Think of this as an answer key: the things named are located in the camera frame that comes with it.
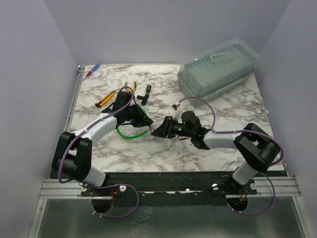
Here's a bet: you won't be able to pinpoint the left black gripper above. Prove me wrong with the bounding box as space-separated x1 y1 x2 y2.
124 103 153 128

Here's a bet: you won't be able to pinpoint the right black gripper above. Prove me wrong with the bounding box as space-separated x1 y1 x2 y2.
152 115 194 138

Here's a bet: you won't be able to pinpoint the green cable lock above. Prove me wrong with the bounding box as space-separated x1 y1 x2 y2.
116 105 156 139

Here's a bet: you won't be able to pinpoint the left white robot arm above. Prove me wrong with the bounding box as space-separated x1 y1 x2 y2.
52 91 154 196

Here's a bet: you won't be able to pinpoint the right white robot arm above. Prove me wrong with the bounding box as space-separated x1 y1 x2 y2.
151 111 282 194

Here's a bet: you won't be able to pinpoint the silver padlock keys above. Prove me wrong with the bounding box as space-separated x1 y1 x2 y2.
170 137 179 148

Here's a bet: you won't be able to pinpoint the black T-shaped tool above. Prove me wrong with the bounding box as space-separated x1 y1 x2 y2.
137 85 152 105

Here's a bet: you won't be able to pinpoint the yellow utility knife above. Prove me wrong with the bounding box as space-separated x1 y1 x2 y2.
95 90 115 108

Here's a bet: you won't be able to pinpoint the blue red screwdriver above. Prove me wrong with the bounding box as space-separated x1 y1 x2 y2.
86 63 101 77

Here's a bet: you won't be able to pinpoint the translucent green plastic toolbox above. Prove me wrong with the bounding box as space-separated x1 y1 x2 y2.
177 39 260 102

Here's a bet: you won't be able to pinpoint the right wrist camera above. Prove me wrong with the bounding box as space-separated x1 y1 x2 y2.
170 102 183 120

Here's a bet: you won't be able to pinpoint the yellow handled pliers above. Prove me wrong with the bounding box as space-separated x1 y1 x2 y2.
124 81 137 93

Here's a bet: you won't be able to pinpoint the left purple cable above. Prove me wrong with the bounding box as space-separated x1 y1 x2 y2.
57 86 136 184

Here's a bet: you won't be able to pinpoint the purple cable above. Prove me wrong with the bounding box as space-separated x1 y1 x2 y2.
57 86 136 184
177 96 284 169

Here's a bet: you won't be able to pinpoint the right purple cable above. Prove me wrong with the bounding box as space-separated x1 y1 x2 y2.
177 96 284 169

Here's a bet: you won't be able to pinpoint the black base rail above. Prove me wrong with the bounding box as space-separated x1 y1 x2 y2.
49 170 288 208

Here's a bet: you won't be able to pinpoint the aluminium frame rail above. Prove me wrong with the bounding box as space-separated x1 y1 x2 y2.
37 65 84 199

